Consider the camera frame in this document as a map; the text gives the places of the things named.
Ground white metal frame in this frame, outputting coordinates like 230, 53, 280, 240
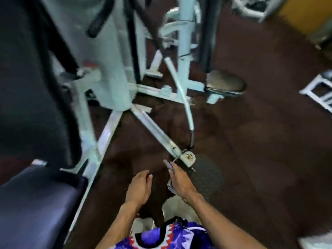
299, 70, 332, 114
230, 0, 287, 23

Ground pale grey machine frame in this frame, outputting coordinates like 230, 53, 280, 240
31, 0, 226, 244

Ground person's right forearm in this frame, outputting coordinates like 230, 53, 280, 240
188, 194, 268, 249

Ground purple patterned shirt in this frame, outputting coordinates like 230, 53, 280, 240
114, 221, 216, 249

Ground black waist pouch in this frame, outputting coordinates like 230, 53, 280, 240
155, 216, 188, 231

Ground worn black rounded seat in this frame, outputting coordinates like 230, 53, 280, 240
205, 69, 247, 96

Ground person's left hand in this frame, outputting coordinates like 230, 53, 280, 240
125, 169, 154, 209

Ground black upright pad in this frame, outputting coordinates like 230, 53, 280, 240
198, 0, 221, 73

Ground white object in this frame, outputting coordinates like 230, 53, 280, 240
297, 233, 332, 249

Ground black textured foot plate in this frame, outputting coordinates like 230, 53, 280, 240
181, 155, 225, 203

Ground olive green trousers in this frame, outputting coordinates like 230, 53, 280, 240
131, 195, 203, 234

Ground grey cleaning cloth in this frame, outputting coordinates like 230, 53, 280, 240
163, 159, 182, 196

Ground person's left forearm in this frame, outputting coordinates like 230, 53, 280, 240
96, 202, 142, 249

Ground person's right hand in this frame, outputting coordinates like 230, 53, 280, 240
168, 162, 202, 203

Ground black padded backrest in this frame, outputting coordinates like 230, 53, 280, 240
0, 0, 82, 169

